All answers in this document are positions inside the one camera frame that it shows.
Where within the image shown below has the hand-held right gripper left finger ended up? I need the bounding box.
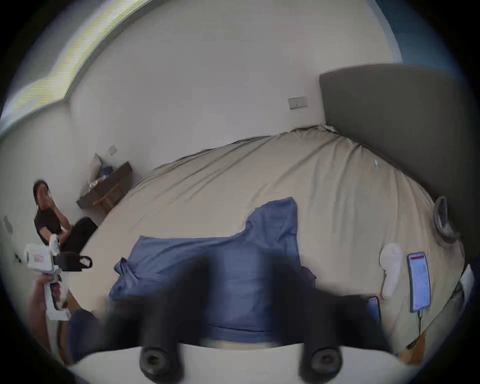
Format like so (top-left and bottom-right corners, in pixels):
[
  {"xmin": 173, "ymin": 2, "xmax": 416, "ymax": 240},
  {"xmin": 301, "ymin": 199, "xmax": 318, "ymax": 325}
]
[{"xmin": 97, "ymin": 256, "xmax": 223, "ymax": 380}]

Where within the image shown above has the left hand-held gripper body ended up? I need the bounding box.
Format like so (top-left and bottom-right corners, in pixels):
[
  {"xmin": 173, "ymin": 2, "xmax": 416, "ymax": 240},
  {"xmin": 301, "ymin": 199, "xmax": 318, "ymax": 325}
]
[{"xmin": 24, "ymin": 234, "xmax": 73, "ymax": 322}]

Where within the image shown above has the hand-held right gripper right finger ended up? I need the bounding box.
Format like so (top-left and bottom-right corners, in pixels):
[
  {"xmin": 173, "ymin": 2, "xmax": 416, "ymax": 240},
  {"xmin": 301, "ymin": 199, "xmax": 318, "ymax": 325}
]
[{"xmin": 262, "ymin": 256, "xmax": 394, "ymax": 380}]

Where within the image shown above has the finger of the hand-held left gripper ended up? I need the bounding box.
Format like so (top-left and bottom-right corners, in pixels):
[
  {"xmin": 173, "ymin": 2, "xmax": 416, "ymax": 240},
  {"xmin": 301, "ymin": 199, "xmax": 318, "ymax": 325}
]
[
  {"xmin": 56, "ymin": 252, "xmax": 93, "ymax": 262},
  {"xmin": 56, "ymin": 261, "xmax": 93, "ymax": 272}
]

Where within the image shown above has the dark blue shirt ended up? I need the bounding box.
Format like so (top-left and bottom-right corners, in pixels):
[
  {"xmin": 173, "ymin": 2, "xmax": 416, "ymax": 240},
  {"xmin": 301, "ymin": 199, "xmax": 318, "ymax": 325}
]
[{"xmin": 109, "ymin": 197, "xmax": 382, "ymax": 344}]

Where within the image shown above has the person's left forearm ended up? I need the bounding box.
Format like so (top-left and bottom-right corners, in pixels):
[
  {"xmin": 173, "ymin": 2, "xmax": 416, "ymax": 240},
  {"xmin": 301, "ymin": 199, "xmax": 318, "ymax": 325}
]
[{"xmin": 27, "ymin": 289, "xmax": 58, "ymax": 355}]

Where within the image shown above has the person's left hand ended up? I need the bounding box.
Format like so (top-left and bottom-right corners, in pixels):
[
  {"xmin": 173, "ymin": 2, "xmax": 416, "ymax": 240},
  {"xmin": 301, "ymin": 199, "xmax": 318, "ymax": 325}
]
[{"xmin": 32, "ymin": 271, "xmax": 63, "ymax": 305}]

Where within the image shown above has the dark phone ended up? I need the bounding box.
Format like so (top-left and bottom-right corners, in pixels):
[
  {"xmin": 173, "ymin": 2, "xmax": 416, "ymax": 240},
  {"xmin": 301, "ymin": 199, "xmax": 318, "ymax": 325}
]
[{"xmin": 365, "ymin": 296, "xmax": 382, "ymax": 325}]

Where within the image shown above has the wooden stool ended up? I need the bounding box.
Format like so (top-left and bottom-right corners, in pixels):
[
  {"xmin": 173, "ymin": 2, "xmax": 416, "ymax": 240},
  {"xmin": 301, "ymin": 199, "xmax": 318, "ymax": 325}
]
[{"xmin": 93, "ymin": 184, "xmax": 125, "ymax": 211}]

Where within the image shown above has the dark wooden desk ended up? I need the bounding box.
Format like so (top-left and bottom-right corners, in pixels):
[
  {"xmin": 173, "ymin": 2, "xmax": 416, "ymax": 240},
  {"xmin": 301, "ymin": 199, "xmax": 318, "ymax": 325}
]
[{"xmin": 76, "ymin": 153, "xmax": 134, "ymax": 211}]

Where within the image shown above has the white hand controller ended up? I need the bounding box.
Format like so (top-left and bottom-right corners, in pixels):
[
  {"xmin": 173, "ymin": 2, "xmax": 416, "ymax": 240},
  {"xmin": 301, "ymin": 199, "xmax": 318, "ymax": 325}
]
[{"xmin": 379, "ymin": 243, "xmax": 403, "ymax": 300}]

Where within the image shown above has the phone with lit screen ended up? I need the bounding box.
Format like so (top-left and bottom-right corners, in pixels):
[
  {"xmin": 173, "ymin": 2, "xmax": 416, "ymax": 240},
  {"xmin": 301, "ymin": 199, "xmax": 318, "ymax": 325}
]
[{"xmin": 407, "ymin": 252, "xmax": 432, "ymax": 313}]

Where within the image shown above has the bed with beige sheet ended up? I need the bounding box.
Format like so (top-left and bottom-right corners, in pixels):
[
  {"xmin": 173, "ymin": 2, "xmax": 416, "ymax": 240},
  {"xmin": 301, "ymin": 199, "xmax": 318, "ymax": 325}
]
[{"xmin": 69, "ymin": 125, "xmax": 469, "ymax": 362}]

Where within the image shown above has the grey padded headboard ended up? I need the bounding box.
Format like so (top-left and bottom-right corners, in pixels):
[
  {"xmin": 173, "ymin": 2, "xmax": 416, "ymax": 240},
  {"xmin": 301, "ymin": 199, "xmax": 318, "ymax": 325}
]
[{"xmin": 319, "ymin": 64, "xmax": 480, "ymax": 263}]

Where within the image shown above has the grey ring hand controller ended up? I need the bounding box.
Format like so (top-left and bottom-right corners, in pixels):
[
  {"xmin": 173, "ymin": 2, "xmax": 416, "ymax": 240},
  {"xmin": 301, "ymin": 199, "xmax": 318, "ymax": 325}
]
[{"xmin": 433, "ymin": 196, "xmax": 461, "ymax": 243}]

